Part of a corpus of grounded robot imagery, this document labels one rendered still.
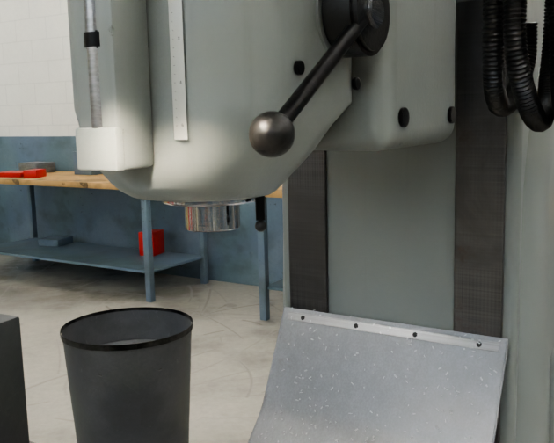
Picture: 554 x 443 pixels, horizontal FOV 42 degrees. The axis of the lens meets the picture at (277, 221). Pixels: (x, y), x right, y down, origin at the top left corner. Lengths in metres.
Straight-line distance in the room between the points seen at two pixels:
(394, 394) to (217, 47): 0.57
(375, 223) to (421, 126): 0.27
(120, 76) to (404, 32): 0.28
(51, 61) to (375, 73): 6.62
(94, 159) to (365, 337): 0.56
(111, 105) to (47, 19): 6.75
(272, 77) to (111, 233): 6.28
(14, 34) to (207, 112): 7.11
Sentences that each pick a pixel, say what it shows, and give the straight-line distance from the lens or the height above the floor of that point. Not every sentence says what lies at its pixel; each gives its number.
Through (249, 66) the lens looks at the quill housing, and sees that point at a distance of 0.52.
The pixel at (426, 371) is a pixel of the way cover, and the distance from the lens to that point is 0.95.
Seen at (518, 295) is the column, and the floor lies 1.15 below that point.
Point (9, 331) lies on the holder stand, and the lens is 0.98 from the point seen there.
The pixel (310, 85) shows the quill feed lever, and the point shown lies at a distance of 0.50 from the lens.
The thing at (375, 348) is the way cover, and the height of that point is 1.07.
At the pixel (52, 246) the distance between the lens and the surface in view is 6.81.
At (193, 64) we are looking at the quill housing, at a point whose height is 1.41.
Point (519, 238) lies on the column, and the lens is 0.91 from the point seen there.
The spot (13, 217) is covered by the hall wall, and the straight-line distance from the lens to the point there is 7.79.
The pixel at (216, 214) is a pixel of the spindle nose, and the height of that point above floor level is 1.29.
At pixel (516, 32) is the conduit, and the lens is 0.70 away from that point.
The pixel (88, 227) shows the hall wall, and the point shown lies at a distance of 6.98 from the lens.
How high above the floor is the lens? 1.38
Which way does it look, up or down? 9 degrees down
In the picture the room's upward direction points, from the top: 1 degrees counter-clockwise
